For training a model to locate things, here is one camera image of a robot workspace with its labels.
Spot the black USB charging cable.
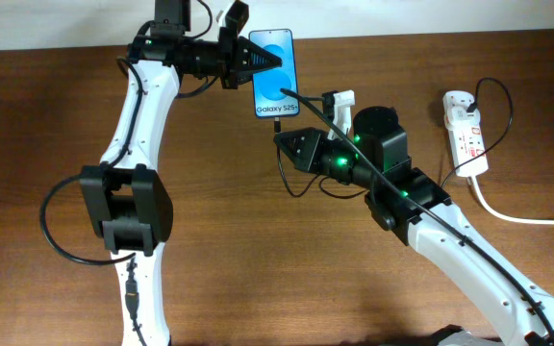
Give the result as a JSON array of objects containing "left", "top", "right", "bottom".
[{"left": 272, "top": 76, "right": 515, "bottom": 199}]

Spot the blue Galaxy smartphone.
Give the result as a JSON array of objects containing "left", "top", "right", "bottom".
[{"left": 249, "top": 29, "right": 299, "bottom": 118}]

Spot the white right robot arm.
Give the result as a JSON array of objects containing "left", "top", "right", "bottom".
[{"left": 273, "top": 107, "right": 554, "bottom": 345}]

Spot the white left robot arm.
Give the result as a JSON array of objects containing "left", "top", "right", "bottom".
[{"left": 80, "top": 1, "right": 282, "bottom": 345}]

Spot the black USB charger plug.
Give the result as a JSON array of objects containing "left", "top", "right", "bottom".
[{"left": 466, "top": 101, "right": 478, "bottom": 114}]

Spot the white power strip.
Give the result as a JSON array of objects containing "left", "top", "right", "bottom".
[{"left": 442, "top": 90, "right": 489, "bottom": 178}]

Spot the white power strip cord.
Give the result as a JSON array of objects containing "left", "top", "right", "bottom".
[{"left": 470, "top": 175, "right": 554, "bottom": 229}]

